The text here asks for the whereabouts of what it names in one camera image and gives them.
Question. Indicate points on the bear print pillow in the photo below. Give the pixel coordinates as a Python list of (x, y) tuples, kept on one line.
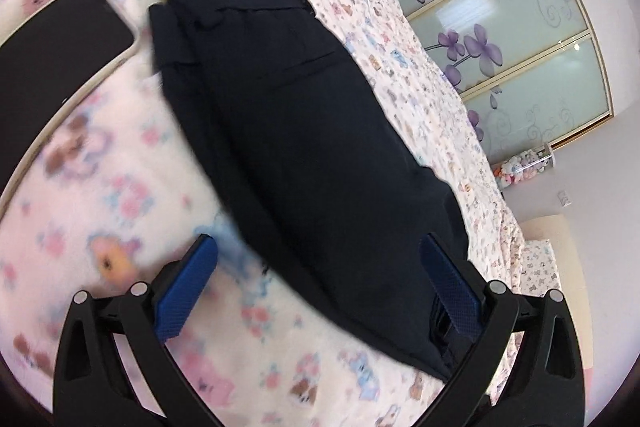
[(539, 269)]

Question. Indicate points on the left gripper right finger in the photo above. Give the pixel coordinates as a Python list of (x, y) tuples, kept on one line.
[(459, 298)]

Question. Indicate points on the plush toy tube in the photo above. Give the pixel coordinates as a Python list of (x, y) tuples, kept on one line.
[(524, 166)]

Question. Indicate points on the beige headboard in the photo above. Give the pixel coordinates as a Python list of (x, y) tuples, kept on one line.
[(556, 229)]

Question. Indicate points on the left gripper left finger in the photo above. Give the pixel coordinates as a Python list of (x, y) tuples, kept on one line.
[(179, 284)]

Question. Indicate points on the glass sliding wardrobe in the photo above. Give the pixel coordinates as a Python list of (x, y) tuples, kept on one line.
[(529, 72)]

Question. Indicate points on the wall socket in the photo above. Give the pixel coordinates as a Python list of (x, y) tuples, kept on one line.
[(564, 199)]

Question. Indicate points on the fleece bear print blanket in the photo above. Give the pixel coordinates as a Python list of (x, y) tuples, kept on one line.
[(116, 193)]

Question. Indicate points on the black smartphone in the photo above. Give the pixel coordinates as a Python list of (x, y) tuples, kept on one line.
[(48, 65)]

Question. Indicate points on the black pants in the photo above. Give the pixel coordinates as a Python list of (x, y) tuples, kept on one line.
[(316, 179)]

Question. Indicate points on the floral bed sheet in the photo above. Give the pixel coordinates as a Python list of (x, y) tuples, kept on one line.
[(425, 96)]

